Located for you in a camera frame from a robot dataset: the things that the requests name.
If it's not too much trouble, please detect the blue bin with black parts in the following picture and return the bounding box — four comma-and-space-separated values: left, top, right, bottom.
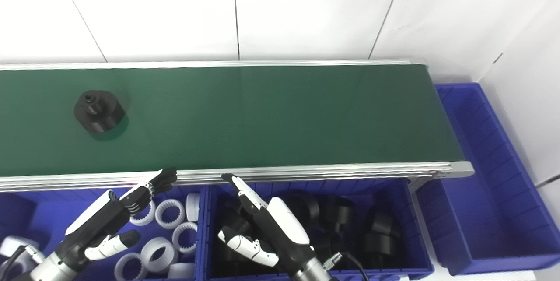
196, 178, 434, 281

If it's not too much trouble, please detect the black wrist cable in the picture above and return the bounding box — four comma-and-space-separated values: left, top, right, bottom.
0, 245, 45, 281
323, 251, 371, 281

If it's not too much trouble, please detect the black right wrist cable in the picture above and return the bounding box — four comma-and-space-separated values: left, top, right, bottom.
323, 251, 371, 281

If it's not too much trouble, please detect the empty large blue bin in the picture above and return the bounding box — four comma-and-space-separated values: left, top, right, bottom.
415, 82, 560, 276

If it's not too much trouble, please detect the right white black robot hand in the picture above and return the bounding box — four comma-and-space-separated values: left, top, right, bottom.
218, 173, 316, 277

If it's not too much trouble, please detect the white toothed ring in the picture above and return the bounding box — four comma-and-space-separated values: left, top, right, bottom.
0, 236, 40, 268
155, 199, 186, 230
140, 237, 179, 274
186, 193, 201, 222
172, 222, 198, 254
130, 200, 157, 227
168, 263, 196, 280
114, 253, 148, 281

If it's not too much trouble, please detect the blue bin with white rings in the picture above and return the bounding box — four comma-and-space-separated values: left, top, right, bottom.
0, 184, 207, 281

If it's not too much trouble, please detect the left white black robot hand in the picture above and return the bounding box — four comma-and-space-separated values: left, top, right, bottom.
53, 168, 178, 272

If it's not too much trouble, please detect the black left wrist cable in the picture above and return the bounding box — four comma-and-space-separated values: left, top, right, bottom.
0, 245, 45, 281

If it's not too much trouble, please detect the black cylindrical part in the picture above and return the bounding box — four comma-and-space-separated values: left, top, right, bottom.
73, 90, 126, 134
365, 209, 401, 239
285, 191, 321, 225
361, 233, 397, 259
322, 196, 353, 232

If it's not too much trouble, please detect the green conveyor belt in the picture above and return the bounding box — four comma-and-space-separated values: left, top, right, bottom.
0, 59, 475, 193

